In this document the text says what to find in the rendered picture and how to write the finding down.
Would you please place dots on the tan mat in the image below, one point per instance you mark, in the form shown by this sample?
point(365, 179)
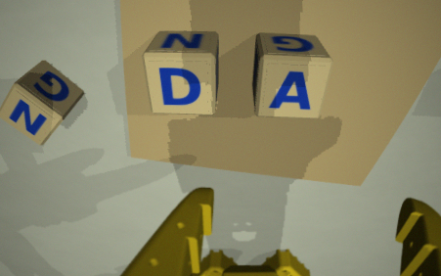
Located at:
point(383, 53)

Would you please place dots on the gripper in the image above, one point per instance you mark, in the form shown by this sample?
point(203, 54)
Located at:
point(175, 247)

